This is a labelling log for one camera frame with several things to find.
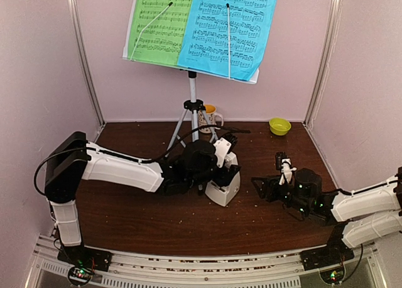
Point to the blue sheet music page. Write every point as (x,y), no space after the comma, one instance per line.
(227,38)

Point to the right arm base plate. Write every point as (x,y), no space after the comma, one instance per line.
(325,256)

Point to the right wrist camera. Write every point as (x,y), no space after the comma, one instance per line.
(286,169)

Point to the aluminium frame post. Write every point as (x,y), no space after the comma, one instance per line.
(323,68)
(84,63)

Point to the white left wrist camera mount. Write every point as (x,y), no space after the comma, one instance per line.
(222,148)

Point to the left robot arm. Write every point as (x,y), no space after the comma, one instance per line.
(201,164)

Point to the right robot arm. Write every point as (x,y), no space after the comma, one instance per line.
(362,215)

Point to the aluminium front rail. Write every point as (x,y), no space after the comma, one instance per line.
(277,269)

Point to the right aluminium frame post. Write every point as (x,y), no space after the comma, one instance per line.
(323,68)

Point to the floral ceramic mug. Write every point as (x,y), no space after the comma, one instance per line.
(210,116)

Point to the green sheet music page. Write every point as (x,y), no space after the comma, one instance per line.
(155,31)

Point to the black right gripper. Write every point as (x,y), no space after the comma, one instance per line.
(269,183)

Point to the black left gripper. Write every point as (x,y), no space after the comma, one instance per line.
(227,175)

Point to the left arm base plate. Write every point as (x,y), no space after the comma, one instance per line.
(84,259)

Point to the left aluminium frame post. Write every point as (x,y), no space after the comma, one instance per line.
(84,63)

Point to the white metronome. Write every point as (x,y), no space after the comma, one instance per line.
(223,195)

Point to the white perforated music stand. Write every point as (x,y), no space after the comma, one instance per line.
(193,105)

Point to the small yellow-green bowl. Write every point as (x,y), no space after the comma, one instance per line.
(279,126)

